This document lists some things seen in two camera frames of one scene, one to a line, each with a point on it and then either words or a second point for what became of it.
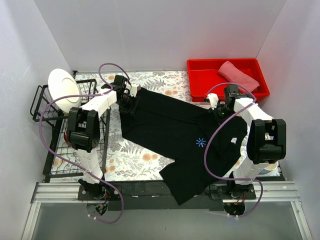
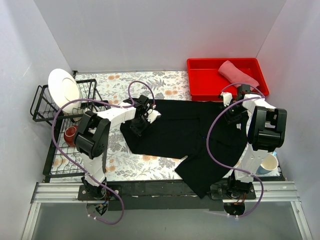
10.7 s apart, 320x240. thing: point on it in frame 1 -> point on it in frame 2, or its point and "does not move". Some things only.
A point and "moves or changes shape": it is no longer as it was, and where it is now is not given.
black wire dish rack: [61, 161] does not move
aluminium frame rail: [58, 193] does not move
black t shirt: [203, 147] moves or changes shape
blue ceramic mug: [269, 168] does not move
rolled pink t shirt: [234, 75] does not move
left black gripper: [127, 104] -> [137, 125]
